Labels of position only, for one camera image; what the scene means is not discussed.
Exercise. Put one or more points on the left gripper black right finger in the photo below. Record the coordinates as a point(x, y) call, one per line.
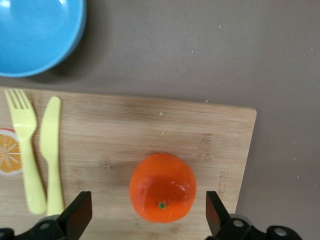
point(217, 217)

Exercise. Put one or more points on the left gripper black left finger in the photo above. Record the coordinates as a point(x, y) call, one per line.
point(75, 215)

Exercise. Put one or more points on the orange fruit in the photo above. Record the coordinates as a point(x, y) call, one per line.
point(162, 187)

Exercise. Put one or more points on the yellow plastic knife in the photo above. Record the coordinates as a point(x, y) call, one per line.
point(51, 140)

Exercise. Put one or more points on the yellow plastic fork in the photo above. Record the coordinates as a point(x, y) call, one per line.
point(26, 140)

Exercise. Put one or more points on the toy orange slice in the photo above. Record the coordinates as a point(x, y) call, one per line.
point(8, 152)

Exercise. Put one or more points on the wooden cutting board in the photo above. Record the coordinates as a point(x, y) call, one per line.
point(125, 130)

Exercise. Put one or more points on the blue bowl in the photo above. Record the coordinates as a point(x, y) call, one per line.
point(35, 35)

